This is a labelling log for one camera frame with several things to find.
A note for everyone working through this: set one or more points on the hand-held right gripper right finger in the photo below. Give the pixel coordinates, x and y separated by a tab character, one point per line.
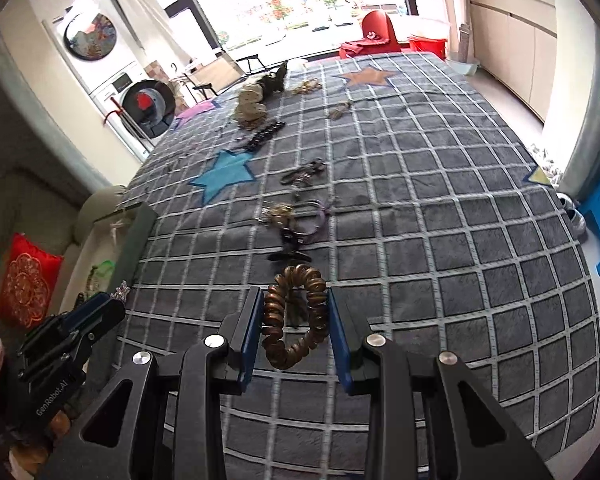
340	345

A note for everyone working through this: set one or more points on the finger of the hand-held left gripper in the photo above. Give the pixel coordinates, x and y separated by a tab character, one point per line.
92	305
105	319

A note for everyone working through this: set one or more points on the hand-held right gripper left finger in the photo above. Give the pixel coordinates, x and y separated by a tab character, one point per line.
247	340

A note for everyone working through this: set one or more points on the silver sparkly hair clip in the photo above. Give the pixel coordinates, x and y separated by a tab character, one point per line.
121	290

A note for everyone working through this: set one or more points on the green translucent bangle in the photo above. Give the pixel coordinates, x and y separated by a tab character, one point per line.
106	266

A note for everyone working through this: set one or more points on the dark green jewelry box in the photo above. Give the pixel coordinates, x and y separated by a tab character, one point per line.
137	240

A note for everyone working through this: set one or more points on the red patterned cushion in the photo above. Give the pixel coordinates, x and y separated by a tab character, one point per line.
27	282

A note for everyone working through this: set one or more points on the small black claw clip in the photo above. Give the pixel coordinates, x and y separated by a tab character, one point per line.
290	256

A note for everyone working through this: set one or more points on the beige sofa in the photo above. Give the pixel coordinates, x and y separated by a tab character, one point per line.
45	200

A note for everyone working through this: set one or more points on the white washing machine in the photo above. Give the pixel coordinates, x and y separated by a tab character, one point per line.
140	105

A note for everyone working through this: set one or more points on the beige heart hair clip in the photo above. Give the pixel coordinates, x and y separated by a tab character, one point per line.
250	102

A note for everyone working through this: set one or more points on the folding chair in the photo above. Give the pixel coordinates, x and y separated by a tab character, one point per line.
215	72

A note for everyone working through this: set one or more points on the white dryer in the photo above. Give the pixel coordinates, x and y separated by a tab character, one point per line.
87	40

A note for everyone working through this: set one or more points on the silver shoe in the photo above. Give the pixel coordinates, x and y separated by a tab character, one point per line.
567	202
577	225

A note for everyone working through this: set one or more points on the white patterned slippers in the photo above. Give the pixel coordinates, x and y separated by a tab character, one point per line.
545	157

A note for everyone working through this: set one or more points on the white curtain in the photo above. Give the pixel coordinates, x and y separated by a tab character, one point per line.
145	5

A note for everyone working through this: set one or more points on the pale blue dustpan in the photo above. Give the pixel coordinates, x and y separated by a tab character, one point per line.
462	66

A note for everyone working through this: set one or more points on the red bucket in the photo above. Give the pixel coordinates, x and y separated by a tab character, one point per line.
427	46

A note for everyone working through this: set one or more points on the red chair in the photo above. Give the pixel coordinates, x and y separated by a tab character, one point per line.
375	32

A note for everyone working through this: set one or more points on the clear plastic basin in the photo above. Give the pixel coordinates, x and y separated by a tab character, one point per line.
425	27

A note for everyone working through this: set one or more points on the beige cabinet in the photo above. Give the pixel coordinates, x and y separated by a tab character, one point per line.
515	35

